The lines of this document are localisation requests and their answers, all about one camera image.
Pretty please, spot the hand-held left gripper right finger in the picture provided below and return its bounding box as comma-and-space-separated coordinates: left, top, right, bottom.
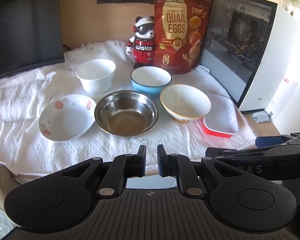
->
157, 144, 240, 197

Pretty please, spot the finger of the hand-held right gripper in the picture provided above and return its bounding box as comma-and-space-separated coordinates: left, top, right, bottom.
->
255, 132, 300, 147
205, 147, 259, 160

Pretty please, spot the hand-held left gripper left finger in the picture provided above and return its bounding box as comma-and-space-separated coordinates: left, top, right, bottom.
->
57, 144, 147, 197

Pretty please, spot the red plastic tray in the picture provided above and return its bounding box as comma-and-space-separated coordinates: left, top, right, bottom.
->
203, 124, 233, 139

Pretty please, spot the white plastic tray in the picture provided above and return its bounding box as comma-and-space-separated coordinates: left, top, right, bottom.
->
204, 93, 239, 134

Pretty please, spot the stainless steel bowl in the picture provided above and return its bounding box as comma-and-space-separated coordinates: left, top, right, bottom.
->
94, 90, 160, 137

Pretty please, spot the blue bowl with white inside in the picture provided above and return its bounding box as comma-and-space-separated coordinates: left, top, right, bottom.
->
130, 66, 172, 99

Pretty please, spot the white bowl with small print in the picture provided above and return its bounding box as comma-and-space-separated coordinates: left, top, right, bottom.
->
76, 59, 116, 95

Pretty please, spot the white textured cloth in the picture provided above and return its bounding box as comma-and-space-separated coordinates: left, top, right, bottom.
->
0, 39, 257, 178

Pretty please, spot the small white green packet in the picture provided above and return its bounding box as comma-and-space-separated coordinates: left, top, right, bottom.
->
249, 110, 274, 124

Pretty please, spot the white bowl with yellow rim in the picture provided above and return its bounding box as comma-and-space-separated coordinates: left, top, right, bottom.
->
160, 84, 212, 123

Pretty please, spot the white computer case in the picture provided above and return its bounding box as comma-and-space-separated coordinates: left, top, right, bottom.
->
199, 0, 300, 113

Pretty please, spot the white bowl with pink flowers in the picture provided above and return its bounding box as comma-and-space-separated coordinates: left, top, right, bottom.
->
38, 94, 97, 142

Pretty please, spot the panda figurine in red suit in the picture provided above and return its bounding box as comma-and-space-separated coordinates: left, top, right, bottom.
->
126, 16, 156, 70

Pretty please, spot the red snack bag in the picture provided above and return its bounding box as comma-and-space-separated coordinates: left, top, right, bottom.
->
153, 0, 212, 75

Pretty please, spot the black computer monitor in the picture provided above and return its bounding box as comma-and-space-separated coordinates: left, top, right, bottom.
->
0, 0, 65, 83

